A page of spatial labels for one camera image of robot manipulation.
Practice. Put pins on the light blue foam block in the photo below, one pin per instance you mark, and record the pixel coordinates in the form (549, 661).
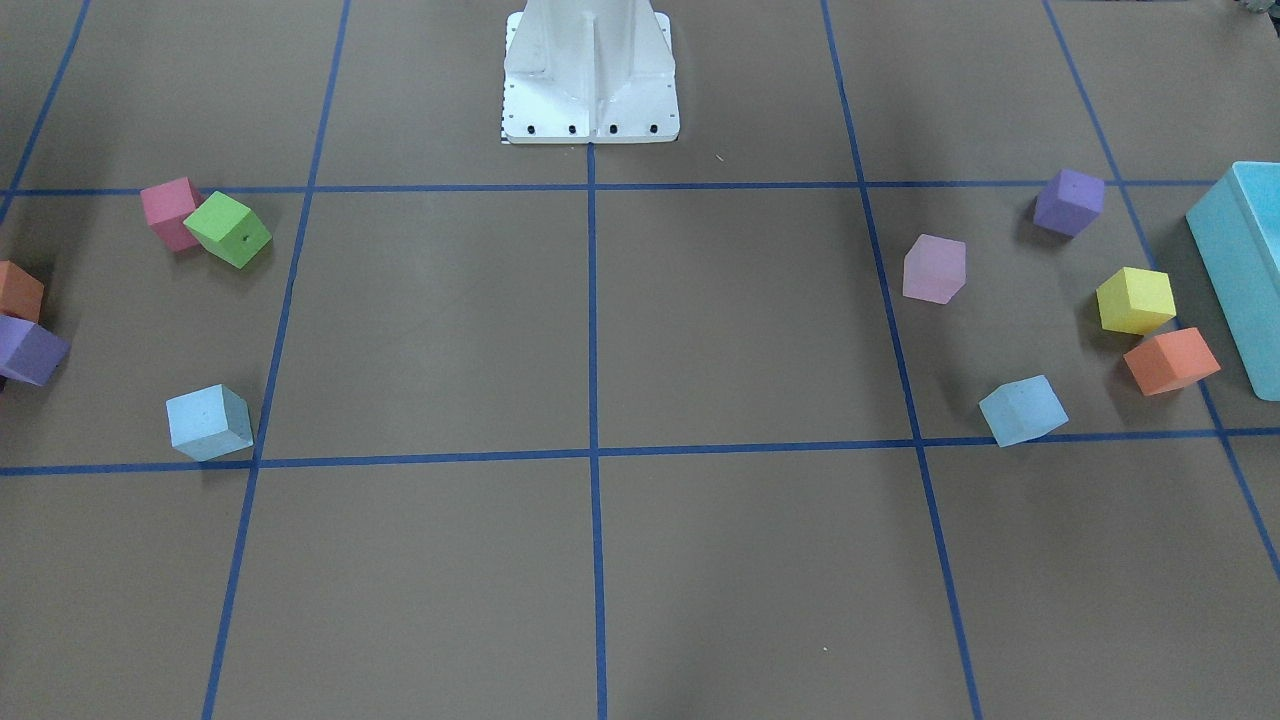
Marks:
(208, 423)
(1022, 410)

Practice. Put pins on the light pink foam block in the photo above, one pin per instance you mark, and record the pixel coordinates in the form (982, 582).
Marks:
(934, 269)

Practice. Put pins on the green foam block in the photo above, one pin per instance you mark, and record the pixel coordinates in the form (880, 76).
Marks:
(228, 229)

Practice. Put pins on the purple foam block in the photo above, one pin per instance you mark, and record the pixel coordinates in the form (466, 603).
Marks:
(1069, 203)
(29, 353)

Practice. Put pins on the yellow foam block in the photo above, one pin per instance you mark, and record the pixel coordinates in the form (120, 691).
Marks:
(1135, 301)

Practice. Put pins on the orange foam block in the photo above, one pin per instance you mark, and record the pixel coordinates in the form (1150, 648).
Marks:
(21, 294)
(1169, 361)

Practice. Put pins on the cyan plastic bin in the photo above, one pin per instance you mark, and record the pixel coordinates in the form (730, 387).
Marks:
(1235, 225)

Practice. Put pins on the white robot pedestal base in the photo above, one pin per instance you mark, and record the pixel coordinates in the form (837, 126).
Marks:
(589, 72)

